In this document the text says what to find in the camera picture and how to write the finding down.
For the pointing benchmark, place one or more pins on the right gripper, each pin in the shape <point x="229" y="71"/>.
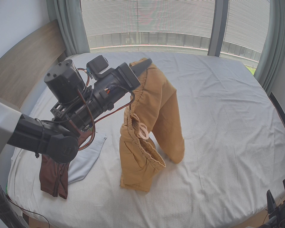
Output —
<point x="276" y="220"/>

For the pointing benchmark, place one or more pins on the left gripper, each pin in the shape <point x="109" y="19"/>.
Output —
<point x="111" y="89"/>

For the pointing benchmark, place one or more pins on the tan shorts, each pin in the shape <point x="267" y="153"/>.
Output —
<point x="160" y="100"/>

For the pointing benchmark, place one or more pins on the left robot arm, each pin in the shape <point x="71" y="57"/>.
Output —
<point x="29" y="131"/>

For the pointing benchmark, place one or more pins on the bed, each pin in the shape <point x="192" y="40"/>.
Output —
<point x="211" y="111"/>

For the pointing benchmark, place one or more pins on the window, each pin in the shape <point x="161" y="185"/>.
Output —
<point x="144" y="22"/>

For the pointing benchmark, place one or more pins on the grey-green curtain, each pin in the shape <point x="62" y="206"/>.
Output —
<point x="69" y="26"/>
<point x="273" y="44"/>

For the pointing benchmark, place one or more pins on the pale grey garment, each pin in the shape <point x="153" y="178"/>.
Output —
<point x="89" y="155"/>

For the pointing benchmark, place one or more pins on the brown garment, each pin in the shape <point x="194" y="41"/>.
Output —
<point x="51" y="176"/>

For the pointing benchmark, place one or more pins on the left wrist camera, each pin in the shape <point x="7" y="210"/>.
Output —
<point x="98" y="63"/>

